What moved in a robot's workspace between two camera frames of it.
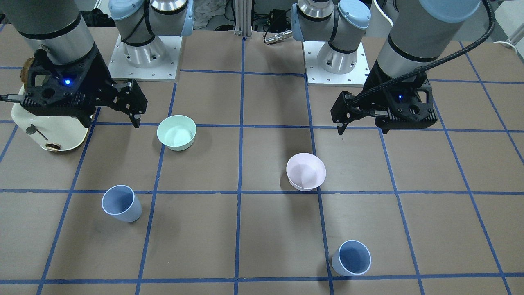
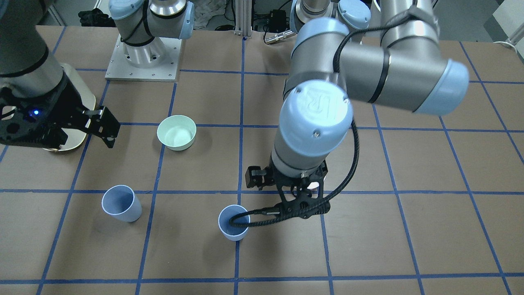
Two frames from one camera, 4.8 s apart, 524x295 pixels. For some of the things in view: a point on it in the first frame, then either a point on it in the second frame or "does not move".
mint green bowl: [177, 132] does not move
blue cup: [352, 257] -> [232, 232]
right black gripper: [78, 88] -> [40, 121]
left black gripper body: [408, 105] -> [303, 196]
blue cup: [120, 201] does not move
